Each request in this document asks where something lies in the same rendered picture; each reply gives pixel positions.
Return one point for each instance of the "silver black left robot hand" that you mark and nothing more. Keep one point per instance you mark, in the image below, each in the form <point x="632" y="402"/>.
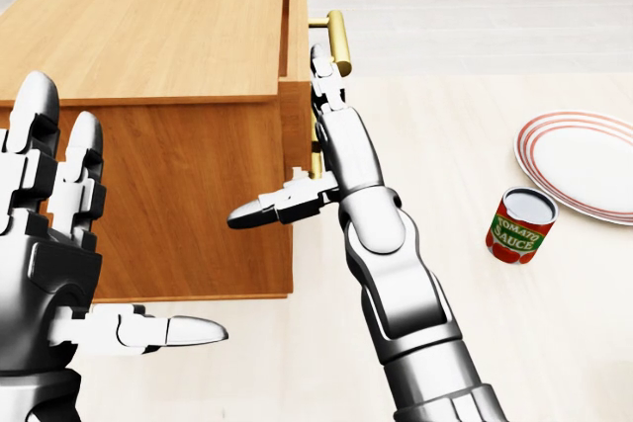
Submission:
<point x="54" y="274"/>

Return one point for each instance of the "white plate with red rings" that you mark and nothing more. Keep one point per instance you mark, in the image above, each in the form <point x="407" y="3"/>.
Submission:
<point x="583" y="165"/>

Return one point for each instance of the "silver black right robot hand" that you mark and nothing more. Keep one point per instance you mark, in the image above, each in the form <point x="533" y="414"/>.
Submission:
<point x="348" y="150"/>

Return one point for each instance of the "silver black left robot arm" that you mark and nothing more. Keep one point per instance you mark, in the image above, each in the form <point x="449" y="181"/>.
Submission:
<point x="34" y="395"/>

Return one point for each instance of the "tomato sauce tin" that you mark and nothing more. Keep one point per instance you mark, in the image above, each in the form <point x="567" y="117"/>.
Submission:
<point x="519" y="239"/>

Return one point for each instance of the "wooden cabinet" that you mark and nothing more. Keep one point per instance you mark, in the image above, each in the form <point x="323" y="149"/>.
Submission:
<point x="163" y="46"/>

